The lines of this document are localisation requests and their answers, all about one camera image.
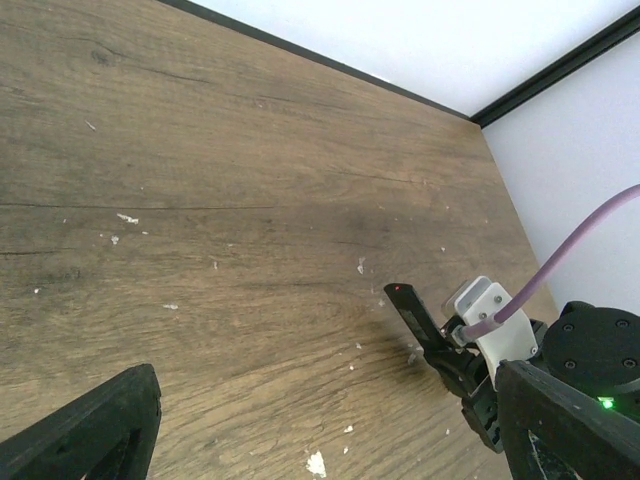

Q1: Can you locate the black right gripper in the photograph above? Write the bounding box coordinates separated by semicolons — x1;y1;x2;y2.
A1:
422;319;549;454

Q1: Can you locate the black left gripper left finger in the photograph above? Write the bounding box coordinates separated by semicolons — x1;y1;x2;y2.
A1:
1;364;161;479

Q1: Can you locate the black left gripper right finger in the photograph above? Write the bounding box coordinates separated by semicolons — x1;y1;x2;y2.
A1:
495;361;639;479

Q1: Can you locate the black remote control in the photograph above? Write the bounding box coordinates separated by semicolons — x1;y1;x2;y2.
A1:
384;283;446;351

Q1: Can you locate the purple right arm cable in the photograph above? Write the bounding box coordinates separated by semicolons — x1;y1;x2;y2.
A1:
457;183;640;344

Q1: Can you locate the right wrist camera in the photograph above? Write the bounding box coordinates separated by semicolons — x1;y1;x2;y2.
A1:
442;275;542;379

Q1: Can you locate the black enclosure frame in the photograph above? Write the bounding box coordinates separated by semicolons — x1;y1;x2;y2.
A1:
176;1;639;126

